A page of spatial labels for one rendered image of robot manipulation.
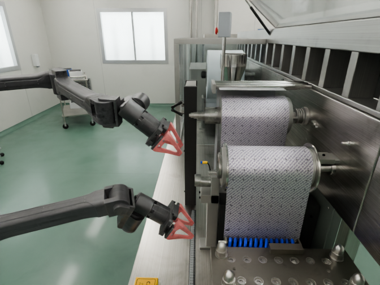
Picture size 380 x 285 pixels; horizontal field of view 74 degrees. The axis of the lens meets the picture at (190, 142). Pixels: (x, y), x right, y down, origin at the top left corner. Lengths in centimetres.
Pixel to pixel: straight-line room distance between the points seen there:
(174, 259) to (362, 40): 86
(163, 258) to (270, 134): 58
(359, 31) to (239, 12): 551
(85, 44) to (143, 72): 145
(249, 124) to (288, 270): 46
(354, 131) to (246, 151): 28
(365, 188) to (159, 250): 67
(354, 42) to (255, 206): 52
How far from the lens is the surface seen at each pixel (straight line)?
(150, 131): 70
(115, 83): 658
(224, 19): 120
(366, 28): 81
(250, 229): 84
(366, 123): 75
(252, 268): 79
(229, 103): 92
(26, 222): 80
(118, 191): 74
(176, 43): 164
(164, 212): 77
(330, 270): 85
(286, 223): 85
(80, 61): 680
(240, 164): 72
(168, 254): 98
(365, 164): 75
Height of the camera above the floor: 161
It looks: 23 degrees down
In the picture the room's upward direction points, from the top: straight up
